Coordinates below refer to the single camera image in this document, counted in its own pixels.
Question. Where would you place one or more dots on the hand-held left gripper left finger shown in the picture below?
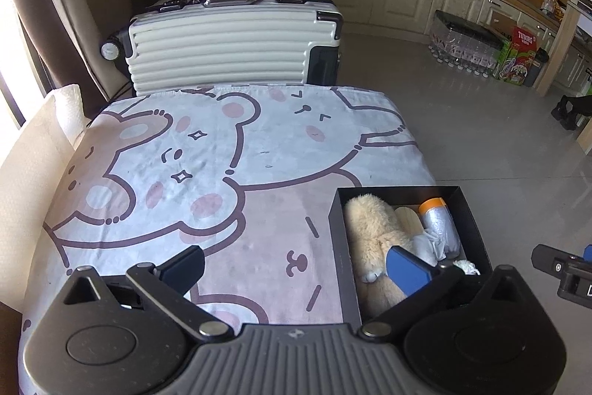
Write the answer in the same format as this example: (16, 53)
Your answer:
(185, 267)

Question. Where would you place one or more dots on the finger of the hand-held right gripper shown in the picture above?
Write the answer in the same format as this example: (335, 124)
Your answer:
(587, 250)
(552, 261)

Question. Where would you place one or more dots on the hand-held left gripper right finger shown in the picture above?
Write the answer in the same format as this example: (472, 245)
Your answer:
(407, 272)

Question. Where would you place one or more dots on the white mesh bag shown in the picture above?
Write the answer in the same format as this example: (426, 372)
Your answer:
(425, 244)

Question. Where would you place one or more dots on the wooden block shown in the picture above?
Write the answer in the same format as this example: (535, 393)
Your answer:
(409, 221)

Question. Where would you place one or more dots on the plastic bag roll orange band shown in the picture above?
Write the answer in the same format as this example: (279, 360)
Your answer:
(439, 228)

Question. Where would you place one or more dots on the beige plush toy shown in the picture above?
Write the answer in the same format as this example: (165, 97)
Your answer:
(370, 228)

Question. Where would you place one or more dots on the white yarn ball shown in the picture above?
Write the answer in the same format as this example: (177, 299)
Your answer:
(467, 267)

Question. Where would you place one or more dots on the black cardboard box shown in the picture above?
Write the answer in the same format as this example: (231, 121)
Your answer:
(340, 237)

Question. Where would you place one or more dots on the bear print blanket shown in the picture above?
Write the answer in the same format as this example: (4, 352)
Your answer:
(259, 136)

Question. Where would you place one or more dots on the black bin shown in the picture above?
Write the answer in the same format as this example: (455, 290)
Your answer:
(539, 69)

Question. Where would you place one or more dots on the green printed carton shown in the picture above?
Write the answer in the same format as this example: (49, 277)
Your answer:
(515, 69)

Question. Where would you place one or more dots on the red carton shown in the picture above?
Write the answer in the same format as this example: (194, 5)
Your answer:
(525, 37)

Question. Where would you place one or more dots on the white ribbed suitcase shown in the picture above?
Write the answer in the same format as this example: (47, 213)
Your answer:
(217, 48)

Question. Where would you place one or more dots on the pack of water bottles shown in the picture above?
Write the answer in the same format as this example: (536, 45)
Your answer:
(462, 43)

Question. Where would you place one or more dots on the brown cardboard piece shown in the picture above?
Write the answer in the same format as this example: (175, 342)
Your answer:
(502, 22)

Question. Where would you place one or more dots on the clear bottle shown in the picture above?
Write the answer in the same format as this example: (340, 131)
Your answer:
(549, 1)

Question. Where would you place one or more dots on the brown curtain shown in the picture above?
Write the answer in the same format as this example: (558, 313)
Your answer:
(27, 20)

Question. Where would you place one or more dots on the dark window frame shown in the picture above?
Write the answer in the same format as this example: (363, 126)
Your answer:
(11, 108)

